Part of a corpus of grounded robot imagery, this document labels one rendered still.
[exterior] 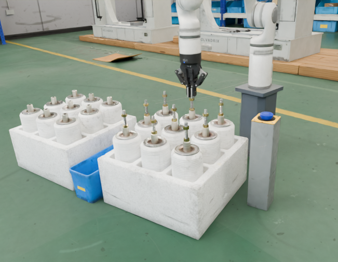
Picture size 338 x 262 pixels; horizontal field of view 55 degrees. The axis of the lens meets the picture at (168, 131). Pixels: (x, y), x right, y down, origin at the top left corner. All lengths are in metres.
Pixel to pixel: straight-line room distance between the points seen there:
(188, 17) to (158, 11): 3.29
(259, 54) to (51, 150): 0.89
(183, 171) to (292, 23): 2.31
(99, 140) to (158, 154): 0.40
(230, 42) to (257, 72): 2.04
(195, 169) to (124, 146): 0.26
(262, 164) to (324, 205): 0.28
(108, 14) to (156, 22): 1.31
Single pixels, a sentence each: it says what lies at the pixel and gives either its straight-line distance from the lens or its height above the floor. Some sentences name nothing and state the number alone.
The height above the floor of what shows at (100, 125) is 0.20.
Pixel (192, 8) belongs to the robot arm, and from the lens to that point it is 1.08.
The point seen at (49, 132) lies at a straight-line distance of 1.37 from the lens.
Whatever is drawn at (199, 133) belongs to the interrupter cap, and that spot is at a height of 0.25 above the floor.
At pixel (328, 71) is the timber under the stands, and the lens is 2.81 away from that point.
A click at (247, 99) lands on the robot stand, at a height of 0.26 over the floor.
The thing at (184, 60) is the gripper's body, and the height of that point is 0.47.
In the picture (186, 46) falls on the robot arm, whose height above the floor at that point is 0.52.
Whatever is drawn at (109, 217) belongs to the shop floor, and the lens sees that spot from 1.14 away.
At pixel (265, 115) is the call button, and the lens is 1.02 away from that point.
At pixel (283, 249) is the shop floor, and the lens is 1.03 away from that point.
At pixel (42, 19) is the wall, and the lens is 7.50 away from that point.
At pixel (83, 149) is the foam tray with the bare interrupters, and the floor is 0.15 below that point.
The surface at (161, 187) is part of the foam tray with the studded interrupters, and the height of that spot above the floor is 0.15.
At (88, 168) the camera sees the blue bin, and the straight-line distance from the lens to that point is 1.28.
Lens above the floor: 0.68
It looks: 23 degrees down
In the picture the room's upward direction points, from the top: 3 degrees counter-clockwise
